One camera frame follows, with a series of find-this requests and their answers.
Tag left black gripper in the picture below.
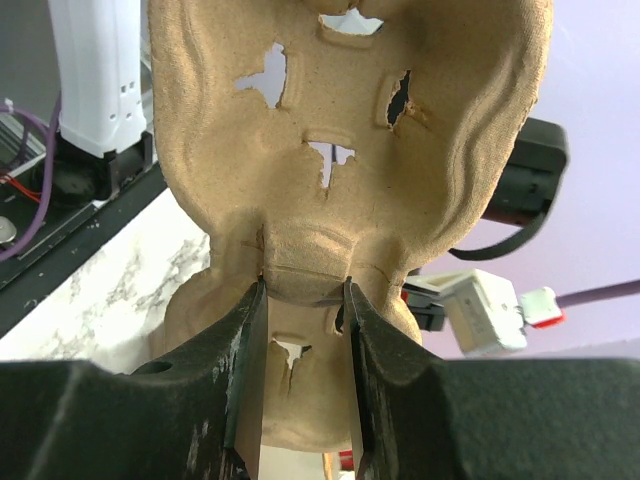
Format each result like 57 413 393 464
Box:
449 118 569 260

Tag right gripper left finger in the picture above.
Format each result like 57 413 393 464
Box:
1 281 268 479

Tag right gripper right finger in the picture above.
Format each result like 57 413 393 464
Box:
342 281 639 479

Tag single brown pulp carrier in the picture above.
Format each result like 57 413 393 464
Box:
148 1 553 453

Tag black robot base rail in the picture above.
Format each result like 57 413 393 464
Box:
1 131 166 334

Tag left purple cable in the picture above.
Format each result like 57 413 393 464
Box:
0 94 64 263

